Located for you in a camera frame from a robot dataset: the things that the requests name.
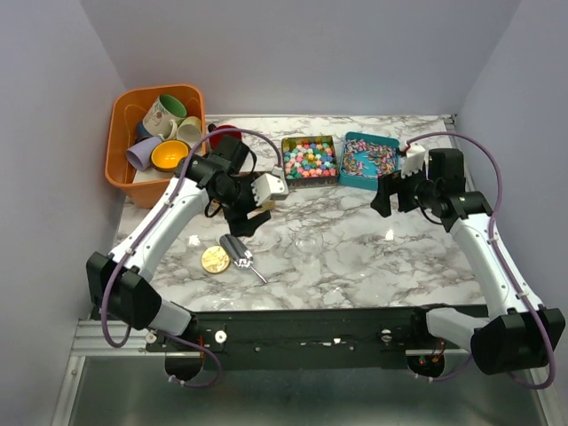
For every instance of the lavender cup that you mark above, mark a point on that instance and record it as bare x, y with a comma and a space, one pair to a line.
139, 155

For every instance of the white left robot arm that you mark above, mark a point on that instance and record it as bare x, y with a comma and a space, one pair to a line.
119, 282

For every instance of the dark tin of star candies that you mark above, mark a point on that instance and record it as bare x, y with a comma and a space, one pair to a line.
310, 161

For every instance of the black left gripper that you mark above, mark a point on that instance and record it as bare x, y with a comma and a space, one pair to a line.
240, 224

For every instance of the black mug yellow inside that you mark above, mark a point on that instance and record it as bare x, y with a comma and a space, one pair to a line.
168, 154

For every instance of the silver metal scoop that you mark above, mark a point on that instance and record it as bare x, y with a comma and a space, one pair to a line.
239, 254

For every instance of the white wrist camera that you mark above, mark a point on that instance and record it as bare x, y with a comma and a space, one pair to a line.
413, 159
269, 188

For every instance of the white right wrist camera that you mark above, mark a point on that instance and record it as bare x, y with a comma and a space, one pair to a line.
413, 159

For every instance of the clear glass jar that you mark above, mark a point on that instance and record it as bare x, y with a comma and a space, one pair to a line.
308, 243

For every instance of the blue mug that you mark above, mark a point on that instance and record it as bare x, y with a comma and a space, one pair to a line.
141, 132

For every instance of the orange plastic bin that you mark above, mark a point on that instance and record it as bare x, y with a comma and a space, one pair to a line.
129, 109

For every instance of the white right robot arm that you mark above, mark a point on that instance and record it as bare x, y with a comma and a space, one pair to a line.
519, 332

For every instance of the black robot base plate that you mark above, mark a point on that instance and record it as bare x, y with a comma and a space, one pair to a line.
390, 338

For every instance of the teal tin swirl lollipops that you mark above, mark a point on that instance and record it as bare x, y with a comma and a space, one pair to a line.
365, 158

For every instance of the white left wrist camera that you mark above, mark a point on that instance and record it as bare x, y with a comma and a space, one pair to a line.
269, 188

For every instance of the gold round jar lid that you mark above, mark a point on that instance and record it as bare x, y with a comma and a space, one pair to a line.
215, 260

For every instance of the cream white mug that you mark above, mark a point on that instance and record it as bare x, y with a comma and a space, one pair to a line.
189, 131

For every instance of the gold tin of lollipops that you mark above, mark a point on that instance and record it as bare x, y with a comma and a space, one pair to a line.
267, 206

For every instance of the white mug green inside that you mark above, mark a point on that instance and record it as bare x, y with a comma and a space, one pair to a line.
164, 116

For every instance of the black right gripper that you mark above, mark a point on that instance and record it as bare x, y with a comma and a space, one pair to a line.
390, 184

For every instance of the black mug red inside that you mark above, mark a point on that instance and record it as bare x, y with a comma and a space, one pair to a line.
222, 131

